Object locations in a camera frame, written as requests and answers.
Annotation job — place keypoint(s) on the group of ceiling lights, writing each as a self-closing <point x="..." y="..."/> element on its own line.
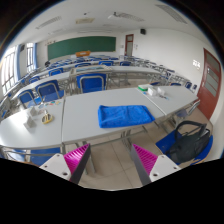
<point x="49" y="22"/>

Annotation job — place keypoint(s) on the small brown door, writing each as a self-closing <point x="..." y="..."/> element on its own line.
<point x="129" y="45"/>

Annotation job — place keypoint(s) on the small white box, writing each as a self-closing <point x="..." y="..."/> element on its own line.
<point x="33" y="111"/>
<point x="29" y="123"/>

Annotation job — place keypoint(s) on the orange lectern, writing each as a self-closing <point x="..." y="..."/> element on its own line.
<point x="82" y="53"/>

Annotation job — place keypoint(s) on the ceiling air conditioner vent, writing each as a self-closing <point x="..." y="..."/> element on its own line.
<point x="85" y="20"/>

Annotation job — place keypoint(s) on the green and white box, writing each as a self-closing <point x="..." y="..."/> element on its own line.
<point x="144" y="87"/>

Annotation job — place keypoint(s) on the blue towel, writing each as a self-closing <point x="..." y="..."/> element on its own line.
<point x="123" y="116"/>

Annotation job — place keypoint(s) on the black wall speaker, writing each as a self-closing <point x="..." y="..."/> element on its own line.
<point x="142" y="31"/>

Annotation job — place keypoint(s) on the ceiling projector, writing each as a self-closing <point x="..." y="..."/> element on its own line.
<point x="114" y="15"/>

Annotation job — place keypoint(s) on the green chalkboard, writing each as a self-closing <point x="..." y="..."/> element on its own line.
<point x="80" y="46"/>

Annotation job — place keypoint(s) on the large red-brown door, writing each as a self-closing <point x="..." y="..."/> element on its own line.
<point x="209" y="83"/>

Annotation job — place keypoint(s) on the colourful cards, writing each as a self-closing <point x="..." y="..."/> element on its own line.
<point x="50" y="104"/>

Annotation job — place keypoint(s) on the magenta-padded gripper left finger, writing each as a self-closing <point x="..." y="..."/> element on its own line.
<point x="55" y="163"/>

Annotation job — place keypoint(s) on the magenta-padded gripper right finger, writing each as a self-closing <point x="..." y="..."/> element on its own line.
<point x="163" y="165"/>

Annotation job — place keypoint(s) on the classroom windows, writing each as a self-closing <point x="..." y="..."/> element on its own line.
<point x="8" y="70"/>

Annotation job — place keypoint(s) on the group of blue chairs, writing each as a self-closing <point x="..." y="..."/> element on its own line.
<point x="91" y="83"/>

